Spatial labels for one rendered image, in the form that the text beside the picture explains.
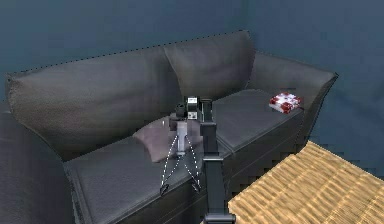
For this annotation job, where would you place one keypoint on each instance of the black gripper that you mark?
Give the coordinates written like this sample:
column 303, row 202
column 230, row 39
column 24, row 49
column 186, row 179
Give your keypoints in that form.
column 181, row 133

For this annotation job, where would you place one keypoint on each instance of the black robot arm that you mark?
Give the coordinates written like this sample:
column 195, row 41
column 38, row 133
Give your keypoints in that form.
column 210, row 166

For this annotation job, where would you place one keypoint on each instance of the mauve grey pillow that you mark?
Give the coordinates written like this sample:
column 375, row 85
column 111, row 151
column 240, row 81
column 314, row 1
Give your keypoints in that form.
column 156, row 140

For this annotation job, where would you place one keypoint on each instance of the dark grey sofa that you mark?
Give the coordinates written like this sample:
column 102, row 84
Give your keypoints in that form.
column 133, row 110

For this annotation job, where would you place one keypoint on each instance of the red and white box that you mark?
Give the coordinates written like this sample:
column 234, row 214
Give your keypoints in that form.
column 285, row 102

